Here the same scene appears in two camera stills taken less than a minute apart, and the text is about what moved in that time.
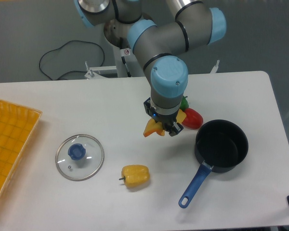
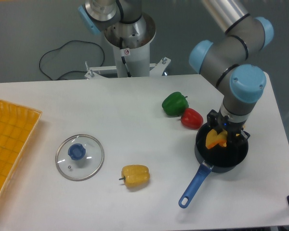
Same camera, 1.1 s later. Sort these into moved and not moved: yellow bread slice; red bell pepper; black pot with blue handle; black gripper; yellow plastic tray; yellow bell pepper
Moved: black gripper; yellow bread slice
Not moved: red bell pepper; yellow plastic tray; yellow bell pepper; black pot with blue handle
